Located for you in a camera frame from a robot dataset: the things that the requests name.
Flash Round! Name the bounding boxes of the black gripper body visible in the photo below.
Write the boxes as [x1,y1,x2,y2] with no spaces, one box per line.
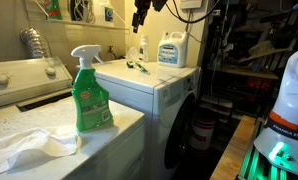
[134,0,153,15]

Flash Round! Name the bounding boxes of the white and green brush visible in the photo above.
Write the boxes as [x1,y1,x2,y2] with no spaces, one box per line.
[125,60,151,76]

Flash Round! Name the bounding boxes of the white front-load washing machine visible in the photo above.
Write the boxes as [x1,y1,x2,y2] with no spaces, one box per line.
[92,59,202,180]

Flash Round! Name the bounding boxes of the small clear plastic bottle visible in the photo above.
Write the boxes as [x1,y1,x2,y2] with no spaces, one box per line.
[138,34,150,63]

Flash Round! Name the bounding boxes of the clear plastic bag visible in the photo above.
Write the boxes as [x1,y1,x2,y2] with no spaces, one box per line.
[125,45,144,66]

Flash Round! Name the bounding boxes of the white container with label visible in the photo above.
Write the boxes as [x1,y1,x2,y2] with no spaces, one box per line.
[93,0,115,27]

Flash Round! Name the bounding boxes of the large white detergent jug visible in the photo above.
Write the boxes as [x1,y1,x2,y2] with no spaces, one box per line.
[156,31,189,69]

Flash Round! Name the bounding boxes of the green detergent box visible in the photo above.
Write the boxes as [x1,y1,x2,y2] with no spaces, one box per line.
[44,0,63,21]

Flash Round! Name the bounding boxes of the green spray bottle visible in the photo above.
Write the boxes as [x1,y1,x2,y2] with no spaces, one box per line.
[70,44,114,133]

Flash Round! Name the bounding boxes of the white plastic storage boxes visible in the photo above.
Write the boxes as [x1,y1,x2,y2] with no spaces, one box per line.
[199,94,234,117]

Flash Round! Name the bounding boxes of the cluttered dark storage shelf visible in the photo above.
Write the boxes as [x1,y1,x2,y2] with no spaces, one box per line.
[202,0,298,118]

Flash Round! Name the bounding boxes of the red and white bucket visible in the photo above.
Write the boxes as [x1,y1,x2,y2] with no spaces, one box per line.
[189,117,217,156]

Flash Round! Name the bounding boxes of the white dryer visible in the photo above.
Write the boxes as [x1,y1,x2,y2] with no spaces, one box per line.
[0,56,147,180]

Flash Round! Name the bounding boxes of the wooden table board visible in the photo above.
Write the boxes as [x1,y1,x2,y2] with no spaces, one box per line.
[209,115,257,180]

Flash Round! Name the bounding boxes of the white cloth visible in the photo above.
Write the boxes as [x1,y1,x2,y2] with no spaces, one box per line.
[0,128,81,178]

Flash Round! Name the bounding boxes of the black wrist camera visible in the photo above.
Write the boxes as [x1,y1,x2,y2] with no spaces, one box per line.
[151,0,169,13]

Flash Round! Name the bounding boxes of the wall water valve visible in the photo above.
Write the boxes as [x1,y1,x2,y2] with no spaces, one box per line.
[107,45,118,61]

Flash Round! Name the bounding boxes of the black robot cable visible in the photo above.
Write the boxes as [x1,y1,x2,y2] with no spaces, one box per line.
[164,0,222,25]

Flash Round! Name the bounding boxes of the white wire wall shelf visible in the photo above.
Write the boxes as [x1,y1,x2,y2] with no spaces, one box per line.
[33,0,131,34]

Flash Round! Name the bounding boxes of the coiled white cables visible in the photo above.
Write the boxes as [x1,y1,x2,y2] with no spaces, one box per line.
[68,0,96,24]

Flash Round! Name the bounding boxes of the silver flexible vent duct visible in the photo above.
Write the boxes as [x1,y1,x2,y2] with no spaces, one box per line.
[20,27,53,60]

